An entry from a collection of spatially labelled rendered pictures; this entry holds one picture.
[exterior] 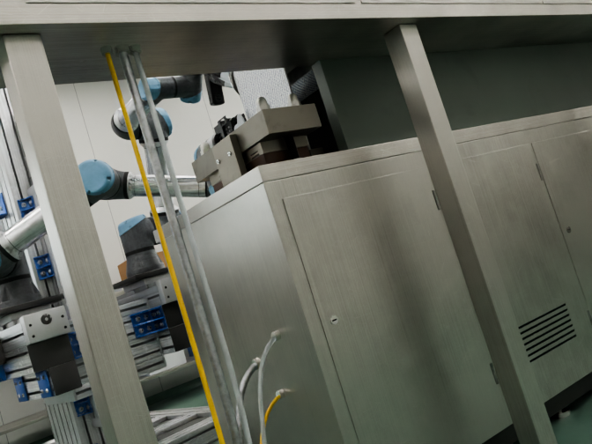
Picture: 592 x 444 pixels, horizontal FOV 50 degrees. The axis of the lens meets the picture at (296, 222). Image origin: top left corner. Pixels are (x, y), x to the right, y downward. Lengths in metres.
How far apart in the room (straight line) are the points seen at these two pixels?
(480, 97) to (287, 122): 0.73
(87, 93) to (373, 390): 4.66
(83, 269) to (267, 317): 0.62
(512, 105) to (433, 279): 0.72
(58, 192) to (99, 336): 0.23
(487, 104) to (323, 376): 1.03
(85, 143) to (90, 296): 4.62
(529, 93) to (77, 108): 4.20
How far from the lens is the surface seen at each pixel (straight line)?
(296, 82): 1.89
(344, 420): 1.45
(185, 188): 2.21
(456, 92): 1.96
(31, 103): 1.09
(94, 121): 5.71
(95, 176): 2.11
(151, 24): 1.20
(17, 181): 2.64
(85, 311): 1.02
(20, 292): 2.31
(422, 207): 1.70
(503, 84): 2.15
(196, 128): 6.05
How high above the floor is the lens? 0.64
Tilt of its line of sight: 4 degrees up
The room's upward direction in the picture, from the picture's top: 17 degrees counter-clockwise
